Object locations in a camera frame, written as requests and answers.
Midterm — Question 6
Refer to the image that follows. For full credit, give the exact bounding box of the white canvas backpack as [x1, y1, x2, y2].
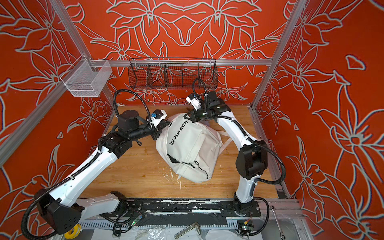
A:
[156, 114, 232, 183]

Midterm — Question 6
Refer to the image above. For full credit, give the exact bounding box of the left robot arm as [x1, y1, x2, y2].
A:
[21, 110, 170, 240]

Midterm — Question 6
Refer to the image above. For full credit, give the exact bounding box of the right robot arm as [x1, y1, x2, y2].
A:
[184, 91, 287, 216]

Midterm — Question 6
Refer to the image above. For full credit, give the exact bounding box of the yellow tape roll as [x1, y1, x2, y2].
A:
[64, 224, 83, 240]

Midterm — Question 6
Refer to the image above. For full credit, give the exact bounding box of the silver wrench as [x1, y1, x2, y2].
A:
[271, 206, 286, 240]

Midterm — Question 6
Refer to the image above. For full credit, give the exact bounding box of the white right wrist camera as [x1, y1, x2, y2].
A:
[186, 93, 204, 111]

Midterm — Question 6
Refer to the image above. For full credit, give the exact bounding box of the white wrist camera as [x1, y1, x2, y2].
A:
[186, 93, 204, 111]
[150, 109, 167, 127]

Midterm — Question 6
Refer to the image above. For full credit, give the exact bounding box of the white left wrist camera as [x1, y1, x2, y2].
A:
[150, 109, 167, 127]

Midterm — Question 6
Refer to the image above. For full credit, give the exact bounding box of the black wire wall basket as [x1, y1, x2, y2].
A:
[128, 58, 219, 90]

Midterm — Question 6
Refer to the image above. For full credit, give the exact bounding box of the white wire wall basket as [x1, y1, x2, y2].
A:
[60, 55, 112, 99]

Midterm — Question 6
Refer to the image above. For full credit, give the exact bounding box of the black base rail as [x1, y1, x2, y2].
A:
[104, 199, 261, 218]

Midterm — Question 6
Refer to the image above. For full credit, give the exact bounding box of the grey angled metal bracket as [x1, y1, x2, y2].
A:
[174, 222, 201, 239]

